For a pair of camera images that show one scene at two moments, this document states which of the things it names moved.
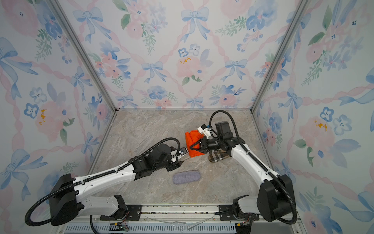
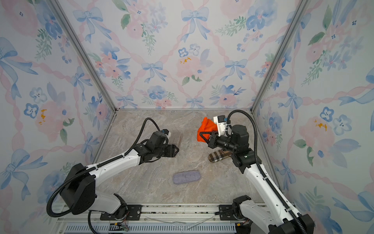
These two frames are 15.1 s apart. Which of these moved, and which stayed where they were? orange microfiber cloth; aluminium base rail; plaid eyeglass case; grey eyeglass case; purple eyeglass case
Moved: orange microfiber cloth; grey eyeglass case
Stayed: plaid eyeglass case; aluminium base rail; purple eyeglass case
